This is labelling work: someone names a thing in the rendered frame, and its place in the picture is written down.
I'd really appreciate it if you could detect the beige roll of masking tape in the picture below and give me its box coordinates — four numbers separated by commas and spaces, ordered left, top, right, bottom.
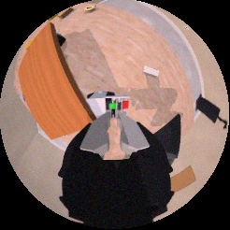
84, 6, 95, 13

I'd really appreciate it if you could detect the brown rectangular block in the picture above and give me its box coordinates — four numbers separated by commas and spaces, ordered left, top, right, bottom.
57, 7, 74, 19

